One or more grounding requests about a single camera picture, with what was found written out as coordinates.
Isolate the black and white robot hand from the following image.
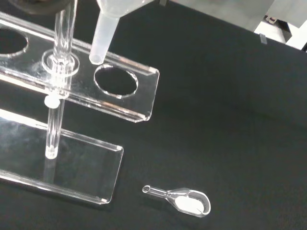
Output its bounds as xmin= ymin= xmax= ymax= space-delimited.
xmin=14 ymin=0 xmax=58 ymax=14

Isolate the clear acrylic funnel stand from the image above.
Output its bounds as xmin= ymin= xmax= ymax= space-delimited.
xmin=0 ymin=11 xmax=160 ymax=206

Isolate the black bench cloth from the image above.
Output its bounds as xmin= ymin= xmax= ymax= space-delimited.
xmin=0 ymin=0 xmax=307 ymax=230

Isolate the glass weighing funnel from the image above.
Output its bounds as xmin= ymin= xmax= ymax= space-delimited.
xmin=142 ymin=184 xmax=212 ymax=218

